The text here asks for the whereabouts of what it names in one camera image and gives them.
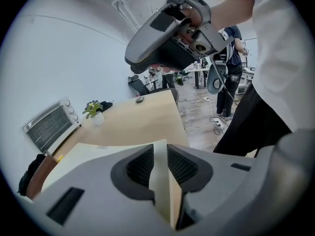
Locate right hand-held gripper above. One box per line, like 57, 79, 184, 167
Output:
124, 0, 235, 95

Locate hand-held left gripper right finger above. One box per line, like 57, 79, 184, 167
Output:
166, 143, 273, 234

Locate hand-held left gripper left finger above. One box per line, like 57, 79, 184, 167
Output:
33, 143, 173, 236

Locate person's right forearm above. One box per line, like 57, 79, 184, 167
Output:
210, 0, 254, 31

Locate person's right hand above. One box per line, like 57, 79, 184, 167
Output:
179, 6, 202, 43

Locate white office table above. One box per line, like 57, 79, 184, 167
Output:
183, 67, 210, 90

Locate black office chair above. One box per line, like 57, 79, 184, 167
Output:
127, 74, 151, 97

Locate brown wooden chair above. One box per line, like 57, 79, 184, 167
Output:
26, 154, 59, 199

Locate black bag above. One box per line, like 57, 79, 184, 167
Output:
17, 153, 47, 197

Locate person's black trousers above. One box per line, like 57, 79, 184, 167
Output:
213, 82, 293, 158

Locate potted plant in white pot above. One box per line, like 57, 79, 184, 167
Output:
82, 99, 105, 127

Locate silver toaster oven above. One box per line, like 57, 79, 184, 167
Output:
22, 98, 82, 156

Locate whiteboard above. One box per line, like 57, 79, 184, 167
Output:
243, 37, 258, 57

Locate person's white shirt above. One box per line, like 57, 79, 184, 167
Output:
209, 0, 311, 134

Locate white floor cable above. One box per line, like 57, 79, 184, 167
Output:
179, 89, 214, 119

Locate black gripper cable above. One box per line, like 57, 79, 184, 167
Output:
210, 55, 237, 101

